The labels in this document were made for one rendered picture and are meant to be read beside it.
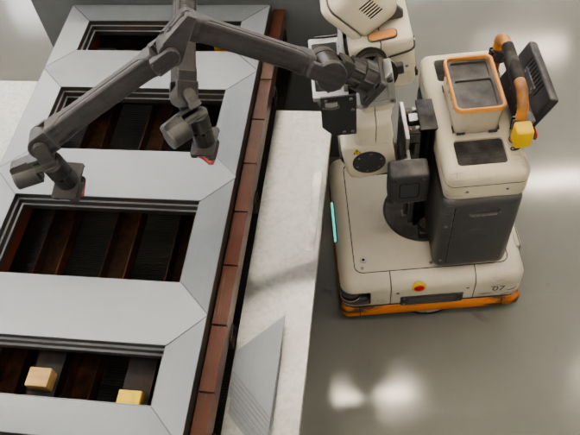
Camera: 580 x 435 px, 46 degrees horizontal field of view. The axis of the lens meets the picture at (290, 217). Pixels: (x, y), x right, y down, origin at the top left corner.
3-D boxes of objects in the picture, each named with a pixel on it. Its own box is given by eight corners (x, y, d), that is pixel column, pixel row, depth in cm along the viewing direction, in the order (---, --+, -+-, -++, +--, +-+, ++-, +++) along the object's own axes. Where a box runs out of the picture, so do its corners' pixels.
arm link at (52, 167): (62, 167, 162) (58, 146, 164) (34, 175, 162) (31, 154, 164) (73, 179, 168) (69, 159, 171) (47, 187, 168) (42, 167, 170)
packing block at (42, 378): (29, 390, 175) (23, 385, 172) (36, 372, 178) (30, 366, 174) (52, 392, 174) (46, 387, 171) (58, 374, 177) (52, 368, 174)
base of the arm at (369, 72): (387, 86, 165) (381, 53, 172) (361, 73, 162) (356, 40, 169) (365, 108, 171) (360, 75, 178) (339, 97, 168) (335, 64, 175)
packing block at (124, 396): (118, 413, 169) (113, 408, 166) (123, 394, 172) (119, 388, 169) (141, 415, 168) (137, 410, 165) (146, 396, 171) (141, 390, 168)
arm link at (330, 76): (173, 9, 145) (169, -7, 153) (155, 66, 151) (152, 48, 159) (353, 67, 163) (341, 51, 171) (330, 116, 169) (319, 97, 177)
